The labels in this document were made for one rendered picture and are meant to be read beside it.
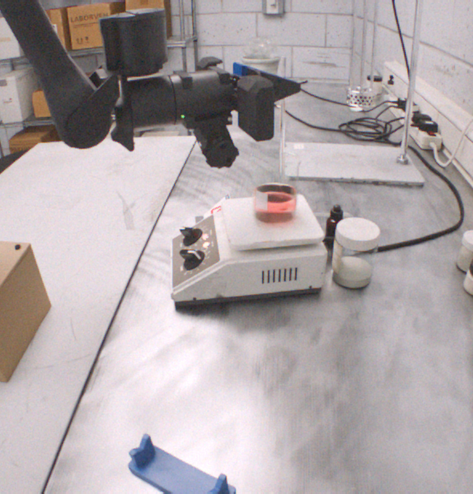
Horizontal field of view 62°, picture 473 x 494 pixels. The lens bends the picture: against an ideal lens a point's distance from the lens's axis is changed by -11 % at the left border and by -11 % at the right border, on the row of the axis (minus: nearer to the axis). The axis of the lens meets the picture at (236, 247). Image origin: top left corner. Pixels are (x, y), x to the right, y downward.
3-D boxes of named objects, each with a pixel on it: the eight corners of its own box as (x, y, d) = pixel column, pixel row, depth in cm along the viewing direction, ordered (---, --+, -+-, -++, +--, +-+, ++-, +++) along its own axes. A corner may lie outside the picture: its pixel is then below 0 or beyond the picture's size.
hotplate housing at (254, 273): (172, 309, 56) (164, 259, 51) (172, 253, 67) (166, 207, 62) (339, 293, 58) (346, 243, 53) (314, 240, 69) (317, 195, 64)
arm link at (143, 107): (115, 159, 44) (104, 74, 38) (110, 141, 48) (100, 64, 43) (179, 147, 46) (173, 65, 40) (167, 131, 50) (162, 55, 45)
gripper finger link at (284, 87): (244, 66, 46) (245, 115, 49) (257, 71, 43) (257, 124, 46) (300, 62, 48) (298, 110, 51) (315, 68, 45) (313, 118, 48)
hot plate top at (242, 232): (229, 252, 53) (228, 245, 52) (220, 204, 63) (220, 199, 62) (325, 243, 54) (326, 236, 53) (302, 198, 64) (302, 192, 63)
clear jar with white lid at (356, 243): (371, 266, 62) (379, 219, 58) (372, 292, 58) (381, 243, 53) (331, 262, 64) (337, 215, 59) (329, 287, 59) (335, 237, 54)
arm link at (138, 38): (70, 146, 40) (52, 26, 33) (66, 122, 46) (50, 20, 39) (179, 124, 44) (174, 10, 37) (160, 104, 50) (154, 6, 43)
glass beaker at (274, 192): (302, 230, 55) (305, 168, 51) (252, 232, 55) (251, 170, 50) (293, 204, 61) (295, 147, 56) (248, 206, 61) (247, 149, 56)
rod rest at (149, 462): (127, 470, 37) (119, 451, 35) (148, 445, 39) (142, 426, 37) (218, 521, 32) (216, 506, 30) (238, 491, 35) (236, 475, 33)
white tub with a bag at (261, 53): (239, 93, 150) (237, 35, 138) (244, 85, 161) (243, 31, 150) (279, 94, 148) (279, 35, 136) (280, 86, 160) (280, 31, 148)
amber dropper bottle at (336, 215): (321, 245, 67) (324, 206, 63) (328, 236, 69) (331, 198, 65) (338, 251, 66) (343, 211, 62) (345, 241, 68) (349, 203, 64)
